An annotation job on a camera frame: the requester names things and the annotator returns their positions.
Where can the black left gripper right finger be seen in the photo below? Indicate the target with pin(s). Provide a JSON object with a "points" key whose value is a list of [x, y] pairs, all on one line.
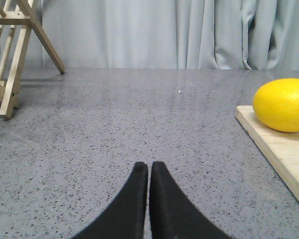
{"points": [[172, 215]]}

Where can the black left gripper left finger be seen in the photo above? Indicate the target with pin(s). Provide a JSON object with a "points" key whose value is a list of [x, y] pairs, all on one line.
{"points": [[124, 218]]}

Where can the light wooden cutting board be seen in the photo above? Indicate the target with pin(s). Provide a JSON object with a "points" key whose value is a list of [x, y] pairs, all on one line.
{"points": [[281, 149]]}

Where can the yellow lemon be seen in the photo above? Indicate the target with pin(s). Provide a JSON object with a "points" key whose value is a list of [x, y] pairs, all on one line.
{"points": [[276, 104]]}

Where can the grey curtain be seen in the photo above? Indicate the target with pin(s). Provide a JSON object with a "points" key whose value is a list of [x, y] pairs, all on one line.
{"points": [[174, 34]]}

